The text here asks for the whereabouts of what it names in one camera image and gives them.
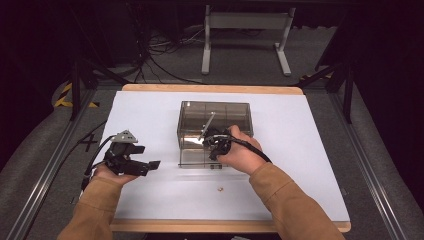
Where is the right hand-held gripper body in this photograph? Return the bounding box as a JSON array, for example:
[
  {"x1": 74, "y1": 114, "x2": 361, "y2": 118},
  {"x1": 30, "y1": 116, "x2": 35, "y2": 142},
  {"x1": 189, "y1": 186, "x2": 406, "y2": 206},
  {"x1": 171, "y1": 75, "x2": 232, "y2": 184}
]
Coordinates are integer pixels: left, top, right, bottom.
[{"x1": 197, "y1": 111, "x2": 233, "y2": 158}]

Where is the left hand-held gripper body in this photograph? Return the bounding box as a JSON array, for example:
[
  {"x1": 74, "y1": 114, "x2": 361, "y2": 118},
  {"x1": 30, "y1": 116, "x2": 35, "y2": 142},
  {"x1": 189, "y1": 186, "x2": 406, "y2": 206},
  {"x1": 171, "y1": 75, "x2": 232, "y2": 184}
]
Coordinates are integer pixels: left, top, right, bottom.
[{"x1": 103, "y1": 129, "x2": 148, "y2": 176}]

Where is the transparent grey drawer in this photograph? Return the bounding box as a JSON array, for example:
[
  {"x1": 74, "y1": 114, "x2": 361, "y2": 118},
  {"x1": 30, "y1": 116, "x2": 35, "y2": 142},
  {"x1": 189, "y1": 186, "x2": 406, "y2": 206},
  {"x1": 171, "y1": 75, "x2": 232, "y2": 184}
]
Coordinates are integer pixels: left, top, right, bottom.
[{"x1": 177, "y1": 133, "x2": 236, "y2": 170}]

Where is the transparent grey drawer box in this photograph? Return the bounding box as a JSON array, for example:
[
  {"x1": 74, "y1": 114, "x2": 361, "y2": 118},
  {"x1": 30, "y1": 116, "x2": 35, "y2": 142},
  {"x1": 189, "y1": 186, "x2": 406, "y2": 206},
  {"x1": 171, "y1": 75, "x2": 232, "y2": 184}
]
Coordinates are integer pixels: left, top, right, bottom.
[{"x1": 176, "y1": 100, "x2": 255, "y2": 152}]

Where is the person's left hand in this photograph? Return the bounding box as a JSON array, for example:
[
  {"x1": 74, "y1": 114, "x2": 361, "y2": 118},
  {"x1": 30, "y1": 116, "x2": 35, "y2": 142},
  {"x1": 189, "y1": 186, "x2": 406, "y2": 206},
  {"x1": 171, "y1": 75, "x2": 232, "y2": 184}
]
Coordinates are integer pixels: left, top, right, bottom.
[{"x1": 93, "y1": 163, "x2": 139, "y2": 186}]

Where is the person's right hand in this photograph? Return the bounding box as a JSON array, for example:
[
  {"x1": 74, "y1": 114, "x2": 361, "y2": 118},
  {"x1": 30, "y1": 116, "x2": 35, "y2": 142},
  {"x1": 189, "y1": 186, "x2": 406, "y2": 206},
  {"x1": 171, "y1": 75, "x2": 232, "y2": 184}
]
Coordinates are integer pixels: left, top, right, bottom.
[{"x1": 216, "y1": 124, "x2": 268, "y2": 177}]

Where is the white table mat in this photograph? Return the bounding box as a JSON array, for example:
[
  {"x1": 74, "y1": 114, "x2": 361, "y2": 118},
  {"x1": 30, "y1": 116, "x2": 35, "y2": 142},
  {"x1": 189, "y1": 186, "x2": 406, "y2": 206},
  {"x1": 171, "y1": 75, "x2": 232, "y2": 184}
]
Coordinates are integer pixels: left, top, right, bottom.
[{"x1": 75, "y1": 90, "x2": 351, "y2": 223}]

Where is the wooden table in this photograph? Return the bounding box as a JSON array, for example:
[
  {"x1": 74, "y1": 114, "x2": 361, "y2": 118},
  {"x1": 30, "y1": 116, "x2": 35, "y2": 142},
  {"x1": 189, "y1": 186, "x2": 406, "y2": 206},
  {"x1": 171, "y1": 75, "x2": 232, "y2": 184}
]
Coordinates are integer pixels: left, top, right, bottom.
[{"x1": 72, "y1": 83, "x2": 352, "y2": 234}]

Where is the black metal stand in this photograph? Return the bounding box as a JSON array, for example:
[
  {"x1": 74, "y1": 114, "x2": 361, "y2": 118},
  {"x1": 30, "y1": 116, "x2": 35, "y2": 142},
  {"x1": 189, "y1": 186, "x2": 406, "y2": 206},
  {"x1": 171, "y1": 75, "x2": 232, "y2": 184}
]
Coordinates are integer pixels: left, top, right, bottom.
[
  {"x1": 68, "y1": 59, "x2": 130, "y2": 122},
  {"x1": 299, "y1": 60, "x2": 355, "y2": 125}
]

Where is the white metal stand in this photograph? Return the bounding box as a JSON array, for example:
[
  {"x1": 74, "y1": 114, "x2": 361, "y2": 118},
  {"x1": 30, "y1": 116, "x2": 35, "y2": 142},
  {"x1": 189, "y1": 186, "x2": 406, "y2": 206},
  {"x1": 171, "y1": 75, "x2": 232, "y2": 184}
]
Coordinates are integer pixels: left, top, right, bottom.
[{"x1": 201, "y1": 4, "x2": 297, "y2": 77}]

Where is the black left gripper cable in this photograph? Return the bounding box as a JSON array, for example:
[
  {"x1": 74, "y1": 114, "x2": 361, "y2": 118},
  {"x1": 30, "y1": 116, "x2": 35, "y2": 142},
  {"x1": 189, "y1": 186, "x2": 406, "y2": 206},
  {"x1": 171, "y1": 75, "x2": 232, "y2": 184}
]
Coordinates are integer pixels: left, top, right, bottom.
[{"x1": 80, "y1": 134, "x2": 118, "y2": 192}]

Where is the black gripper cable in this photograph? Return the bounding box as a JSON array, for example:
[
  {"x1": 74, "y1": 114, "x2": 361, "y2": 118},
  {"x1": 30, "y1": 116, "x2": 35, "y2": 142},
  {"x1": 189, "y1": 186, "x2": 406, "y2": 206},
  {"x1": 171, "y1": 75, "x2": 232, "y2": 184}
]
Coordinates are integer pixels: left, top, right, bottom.
[
  {"x1": 80, "y1": 134, "x2": 118, "y2": 192},
  {"x1": 213, "y1": 134, "x2": 273, "y2": 165}
]

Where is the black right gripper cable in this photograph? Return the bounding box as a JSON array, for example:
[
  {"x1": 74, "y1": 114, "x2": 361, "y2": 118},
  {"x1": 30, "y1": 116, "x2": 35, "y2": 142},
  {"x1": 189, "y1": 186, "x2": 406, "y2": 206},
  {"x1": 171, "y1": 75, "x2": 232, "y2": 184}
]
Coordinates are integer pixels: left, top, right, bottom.
[{"x1": 213, "y1": 134, "x2": 273, "y2": 165}]

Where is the aluminium rail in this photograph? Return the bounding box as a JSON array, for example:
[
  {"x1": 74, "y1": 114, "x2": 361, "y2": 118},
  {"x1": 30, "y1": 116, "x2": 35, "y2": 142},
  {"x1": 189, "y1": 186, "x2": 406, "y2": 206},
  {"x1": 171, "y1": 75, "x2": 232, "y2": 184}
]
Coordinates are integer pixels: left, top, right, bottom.
[
  {"x1": 328, "y1": 89, "x2": 407, "y2": 240},
  {"x1": 5, "y1": 89, "x2": 98, "y2": 240}
]

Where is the bundle of floor cables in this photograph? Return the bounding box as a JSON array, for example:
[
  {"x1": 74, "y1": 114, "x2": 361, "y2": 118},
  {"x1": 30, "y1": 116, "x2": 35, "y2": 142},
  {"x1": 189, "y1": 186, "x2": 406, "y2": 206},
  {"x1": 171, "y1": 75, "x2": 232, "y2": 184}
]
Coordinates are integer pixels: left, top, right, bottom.
[{"x1": 131, "y1": 24, "x2": 209, "y2": 85}]

